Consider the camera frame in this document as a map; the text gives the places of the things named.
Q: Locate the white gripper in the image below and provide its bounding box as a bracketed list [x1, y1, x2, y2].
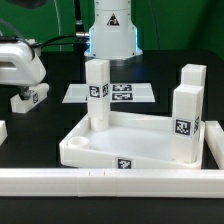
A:
[0, 42, 46, 100]

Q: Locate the white desk top tray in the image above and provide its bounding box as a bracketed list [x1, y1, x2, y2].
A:
[59, 111, 205, 169]

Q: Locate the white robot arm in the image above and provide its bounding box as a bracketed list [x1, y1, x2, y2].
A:
[0, 0, 142, 102]

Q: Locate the white left fence block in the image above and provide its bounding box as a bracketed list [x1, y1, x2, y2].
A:
[0, 120, 7, 146]

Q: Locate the white fence block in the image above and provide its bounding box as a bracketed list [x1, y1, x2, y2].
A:
[0, 120, 7, 146]
[205, 121, 224, 170]

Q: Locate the white front fence bar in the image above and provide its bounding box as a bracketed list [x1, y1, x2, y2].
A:
[0, 168, 224, 198]

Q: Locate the white marker sheet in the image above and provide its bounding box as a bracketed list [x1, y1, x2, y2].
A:
[63, 83, 155, 103]

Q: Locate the white right fence block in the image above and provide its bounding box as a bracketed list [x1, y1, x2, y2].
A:
[205, 121, 224, 170]

